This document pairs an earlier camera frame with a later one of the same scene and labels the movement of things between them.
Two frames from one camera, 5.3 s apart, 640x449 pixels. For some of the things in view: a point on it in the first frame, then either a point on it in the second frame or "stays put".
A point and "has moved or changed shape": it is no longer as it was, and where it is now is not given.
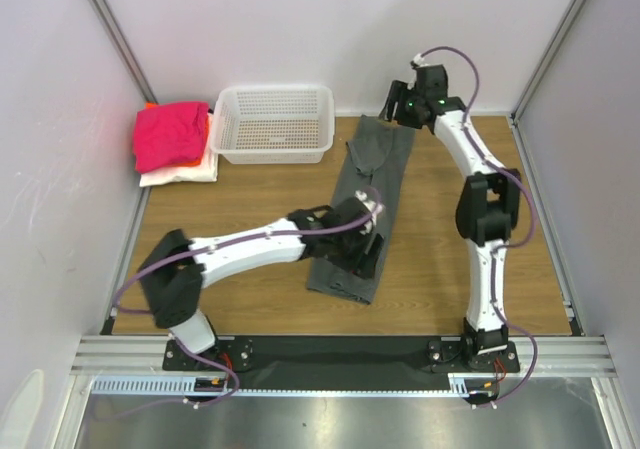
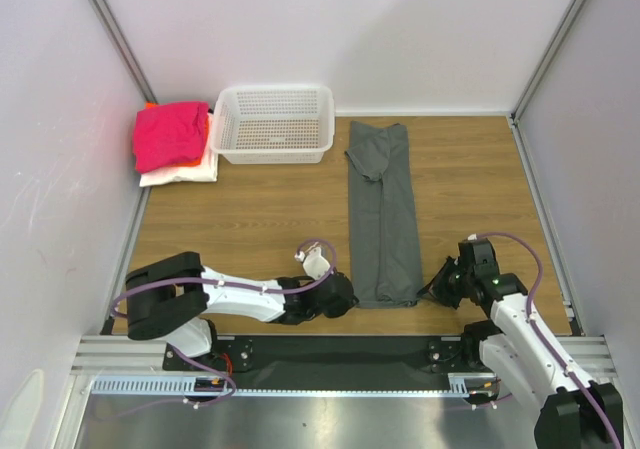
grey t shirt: (377, 153) has moved or changed shape
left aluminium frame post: (113, 32) stays put
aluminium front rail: (124, 353) stays put
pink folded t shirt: (169, 134) stays put
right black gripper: (398, 102) to (446, 283)
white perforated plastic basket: (273, 123) stays put
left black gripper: (366, 260) to (341, 306)
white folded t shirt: (207, 171) stays put
